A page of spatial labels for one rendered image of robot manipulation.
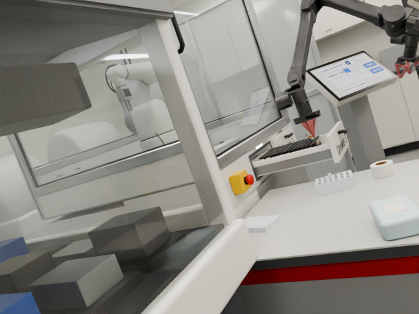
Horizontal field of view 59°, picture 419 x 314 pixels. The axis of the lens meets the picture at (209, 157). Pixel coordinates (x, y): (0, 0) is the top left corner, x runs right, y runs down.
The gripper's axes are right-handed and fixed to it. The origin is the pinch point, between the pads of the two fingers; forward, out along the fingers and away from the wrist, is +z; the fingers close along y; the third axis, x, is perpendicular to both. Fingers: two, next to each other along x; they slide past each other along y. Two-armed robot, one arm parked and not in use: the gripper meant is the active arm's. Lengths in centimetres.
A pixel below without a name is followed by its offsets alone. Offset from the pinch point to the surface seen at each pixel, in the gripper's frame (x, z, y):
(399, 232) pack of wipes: -70, 20, 33
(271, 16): 158, -93, -49
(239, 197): -36.7, 10.8, -22.1
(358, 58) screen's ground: 114, -30, 10
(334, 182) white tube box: -30.9, 14.8, 11.0
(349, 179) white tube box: -29.8, 15.2, 15.6
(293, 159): -15.8, 5.5, -5.7
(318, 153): -15.4, 5.9, 4.2
